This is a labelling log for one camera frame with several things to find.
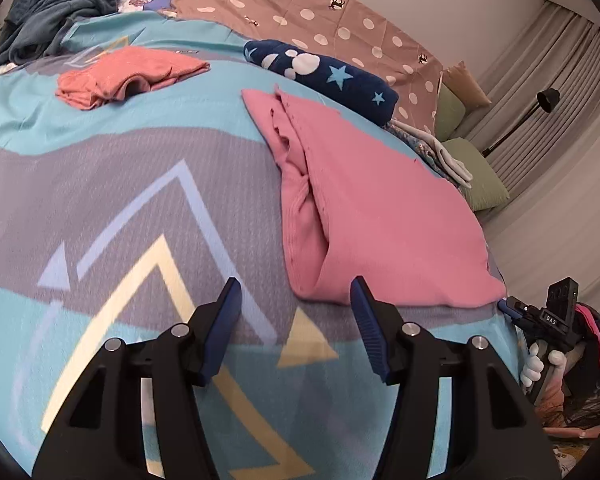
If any beige curtain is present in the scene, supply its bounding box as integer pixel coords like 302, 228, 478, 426
459, 0, 600, 307

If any pink polka dot sheet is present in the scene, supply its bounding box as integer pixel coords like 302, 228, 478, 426
172, 0, 444, 134

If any green pillow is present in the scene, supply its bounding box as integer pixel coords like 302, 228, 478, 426
442, 137, 510, 212
433, 82, 467, 142

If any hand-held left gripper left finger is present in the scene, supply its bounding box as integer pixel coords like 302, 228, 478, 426
31, 276, 242, 480

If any person's right hand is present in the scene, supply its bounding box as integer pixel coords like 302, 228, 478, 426
521, 351, 566, 389

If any tan pillow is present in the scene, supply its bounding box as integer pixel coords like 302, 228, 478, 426
442, 60, 493, 109

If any coral folded garment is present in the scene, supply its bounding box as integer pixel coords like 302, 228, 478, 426
56, 47, 211, 111

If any blue and grey patterned bedspread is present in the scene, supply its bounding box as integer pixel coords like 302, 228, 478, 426
0, 0, 527, 480

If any navy star print blanket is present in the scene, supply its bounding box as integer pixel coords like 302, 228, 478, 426
243, 39, 400, 129

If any dark cloth with pink trim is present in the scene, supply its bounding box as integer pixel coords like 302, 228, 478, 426
562, 302, 600, 403

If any teal blue blanket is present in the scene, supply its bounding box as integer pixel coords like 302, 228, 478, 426
0, 0, 124, 67

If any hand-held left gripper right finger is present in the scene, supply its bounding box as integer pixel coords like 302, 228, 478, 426
350, 275, 563, 480

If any pink sweater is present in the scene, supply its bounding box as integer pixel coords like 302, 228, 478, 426
241, 87, 508, 310

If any black floor lamp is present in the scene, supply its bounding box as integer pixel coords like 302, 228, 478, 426
480, 88, 561, 159

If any cream folded garment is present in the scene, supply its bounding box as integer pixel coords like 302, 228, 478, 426
392, 119, 474, 189

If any grey patterned cloth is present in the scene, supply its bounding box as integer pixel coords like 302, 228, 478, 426
384, 122, 462, 183

